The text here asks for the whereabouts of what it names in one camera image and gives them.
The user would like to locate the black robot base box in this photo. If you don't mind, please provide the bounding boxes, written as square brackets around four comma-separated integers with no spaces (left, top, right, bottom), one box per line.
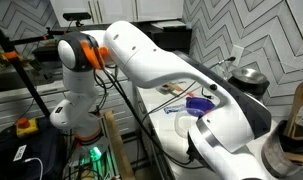
[0,116,68,180]

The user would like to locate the black coffee maker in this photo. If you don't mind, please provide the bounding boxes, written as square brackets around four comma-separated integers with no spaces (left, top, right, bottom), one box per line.
[227,66,271,98]

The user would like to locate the dark brown wooden spoon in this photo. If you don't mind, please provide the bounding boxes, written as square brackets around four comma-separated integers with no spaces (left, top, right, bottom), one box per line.
[164,82,193,96]

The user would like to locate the blue purple utensil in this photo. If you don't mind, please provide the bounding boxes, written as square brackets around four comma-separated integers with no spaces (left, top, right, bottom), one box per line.
[163,103,188,115]

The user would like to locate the clear plastic container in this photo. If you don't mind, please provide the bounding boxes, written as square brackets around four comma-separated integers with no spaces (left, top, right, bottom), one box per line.
[173,109,199,140]

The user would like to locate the black microwave oven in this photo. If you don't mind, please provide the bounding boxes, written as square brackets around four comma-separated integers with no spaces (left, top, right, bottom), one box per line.
[137,21,193,53]

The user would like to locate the wooden plank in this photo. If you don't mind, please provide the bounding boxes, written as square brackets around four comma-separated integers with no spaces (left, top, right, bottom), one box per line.
[103,110,136,180]

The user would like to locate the white upper cabinets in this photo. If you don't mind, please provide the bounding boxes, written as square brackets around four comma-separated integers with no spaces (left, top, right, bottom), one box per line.
[50,0,186,28]

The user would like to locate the black stand pole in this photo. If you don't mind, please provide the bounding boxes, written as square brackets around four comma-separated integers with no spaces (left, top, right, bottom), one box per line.
[0,14,66,118]

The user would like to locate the red emergency stop button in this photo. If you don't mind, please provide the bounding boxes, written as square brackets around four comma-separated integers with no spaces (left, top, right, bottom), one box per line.
[15,116,39,139]

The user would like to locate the metal utensil holder pot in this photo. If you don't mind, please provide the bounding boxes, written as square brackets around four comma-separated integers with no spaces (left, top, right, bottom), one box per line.
[261,119,303,179]

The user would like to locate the light wooden spoon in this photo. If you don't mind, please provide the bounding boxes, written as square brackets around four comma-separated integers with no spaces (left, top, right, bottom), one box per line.
[283,81,303,138]

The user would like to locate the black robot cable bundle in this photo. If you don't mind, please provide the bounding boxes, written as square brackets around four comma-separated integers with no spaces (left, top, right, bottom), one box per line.
[92,65,205,169]

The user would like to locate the black power cord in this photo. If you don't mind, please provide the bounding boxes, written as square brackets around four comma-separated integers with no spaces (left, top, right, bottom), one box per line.
[209,55,237,70]

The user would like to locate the white wall outlet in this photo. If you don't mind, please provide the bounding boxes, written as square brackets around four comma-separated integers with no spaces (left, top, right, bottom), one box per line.
[228,44,245,68]

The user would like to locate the black camera on stand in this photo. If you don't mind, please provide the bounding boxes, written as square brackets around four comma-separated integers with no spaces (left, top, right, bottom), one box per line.
[62,11,92,28]

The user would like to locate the white cable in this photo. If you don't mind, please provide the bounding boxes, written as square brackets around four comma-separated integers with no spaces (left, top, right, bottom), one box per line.
[23,156,45,180]

